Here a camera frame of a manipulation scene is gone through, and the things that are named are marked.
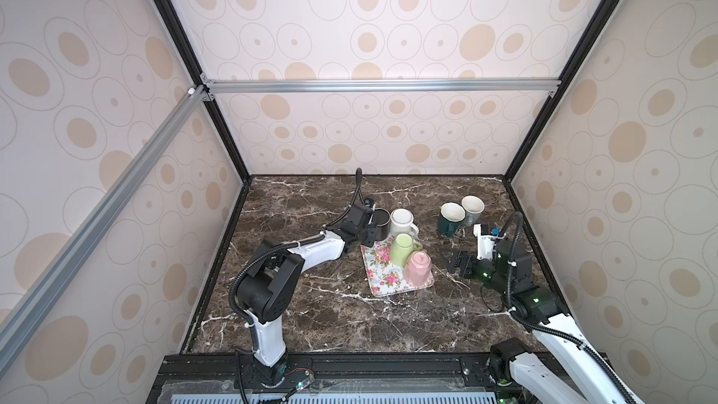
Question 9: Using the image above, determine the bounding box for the dark teal mug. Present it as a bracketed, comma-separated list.
[438, 202, 466, 239]

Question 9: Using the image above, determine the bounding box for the light green mug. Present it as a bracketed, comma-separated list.
[390, 234, 424, 267]

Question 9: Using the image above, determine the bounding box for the black frame post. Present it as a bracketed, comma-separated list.
[153, 0, 252, 183]
[503, 0, 621, 184]

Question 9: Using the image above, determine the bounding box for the black mug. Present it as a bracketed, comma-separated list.
[372, 209, 391, 241]

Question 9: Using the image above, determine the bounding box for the grey mug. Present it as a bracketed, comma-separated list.
[461, 196, 485, 227]

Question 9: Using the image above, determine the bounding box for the right black frame post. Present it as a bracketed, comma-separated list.
[503, 0, 621, 184]

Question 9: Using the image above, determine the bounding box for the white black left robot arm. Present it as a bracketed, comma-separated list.
[228, 198, 376, 370]

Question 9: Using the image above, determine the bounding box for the pink mug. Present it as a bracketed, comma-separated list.
[403, 251, 432, 287]

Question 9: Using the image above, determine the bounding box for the left black frame post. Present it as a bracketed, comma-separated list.
[153, 0, 252, 183]

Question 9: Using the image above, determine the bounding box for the horizontal aluminium rail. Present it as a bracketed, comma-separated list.
[206, 78, 561, 95]

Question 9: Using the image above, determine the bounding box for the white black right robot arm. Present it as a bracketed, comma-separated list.
[443, 236, 642, 403]

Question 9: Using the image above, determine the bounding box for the slanted left aluminium rail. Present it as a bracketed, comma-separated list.
[1, 84, 209, 375]

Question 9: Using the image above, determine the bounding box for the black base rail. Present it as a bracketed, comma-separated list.
[147, 353, 537, 403]

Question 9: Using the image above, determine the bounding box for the floral rectangular tray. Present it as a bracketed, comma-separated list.
[360, 237, 435, 297]

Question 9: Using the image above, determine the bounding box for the white mug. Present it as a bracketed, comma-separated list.
[390, 209, 419, 237]

